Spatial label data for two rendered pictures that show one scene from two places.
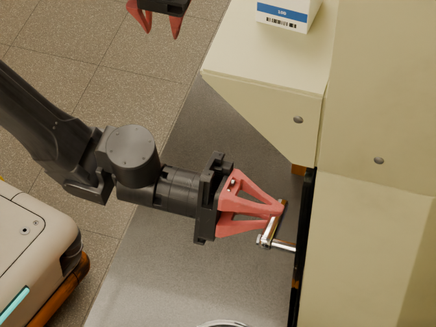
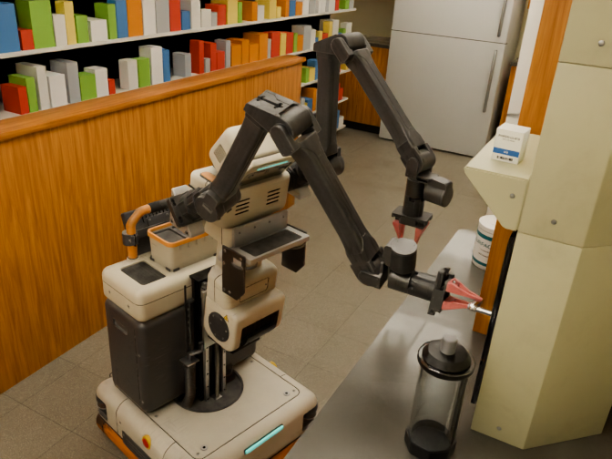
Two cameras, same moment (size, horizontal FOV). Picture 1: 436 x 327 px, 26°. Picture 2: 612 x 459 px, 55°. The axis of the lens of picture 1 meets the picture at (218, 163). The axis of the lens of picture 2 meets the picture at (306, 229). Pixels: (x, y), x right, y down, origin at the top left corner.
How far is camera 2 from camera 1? 0.53 m
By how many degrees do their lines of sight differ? 26
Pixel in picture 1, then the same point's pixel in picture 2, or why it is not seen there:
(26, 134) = (349, 235)
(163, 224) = (396, 340)
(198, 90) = not seen: hidden behind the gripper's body
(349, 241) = (529, 285)
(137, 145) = (408, 246)
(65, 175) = (362, 266)
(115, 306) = (367, 369)
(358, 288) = (530, 324)
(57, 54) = (311, 323)
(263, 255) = not seen: hidden behind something
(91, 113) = (327, 356)
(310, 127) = (518, 200)
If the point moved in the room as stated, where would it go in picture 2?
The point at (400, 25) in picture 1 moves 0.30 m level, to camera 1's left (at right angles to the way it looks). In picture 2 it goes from (575, 131) to (390, 111)
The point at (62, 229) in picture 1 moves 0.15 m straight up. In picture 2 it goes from (309, 397) to (311, 366)
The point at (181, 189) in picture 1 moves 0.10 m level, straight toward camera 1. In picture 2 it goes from (425, 280) to (428, 304)
